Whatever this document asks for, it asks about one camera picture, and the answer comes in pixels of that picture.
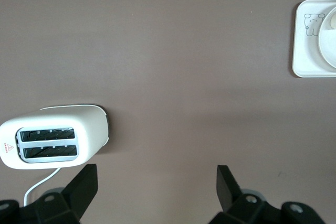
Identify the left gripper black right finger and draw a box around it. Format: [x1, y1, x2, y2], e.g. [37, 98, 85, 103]
[209, 165, 283, 224]

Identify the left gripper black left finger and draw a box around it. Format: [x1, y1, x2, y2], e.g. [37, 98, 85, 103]
[19, 164, 98, 224]

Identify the cream round plate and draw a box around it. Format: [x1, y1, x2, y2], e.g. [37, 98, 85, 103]
[317, 5, 336, 69]

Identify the white two-slot toaster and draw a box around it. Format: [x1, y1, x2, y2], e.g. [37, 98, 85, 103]
[0, 103, 110, 169]

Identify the brown table cover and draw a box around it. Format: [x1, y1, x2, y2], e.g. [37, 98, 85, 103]
[0, 0, 336, 224]

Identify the cream rabbit print tray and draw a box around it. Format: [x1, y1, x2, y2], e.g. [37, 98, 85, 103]
[291, 0, 336, 79]

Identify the white toaster power cable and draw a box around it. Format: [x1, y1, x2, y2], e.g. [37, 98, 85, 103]
[23, 167, 60, 206]

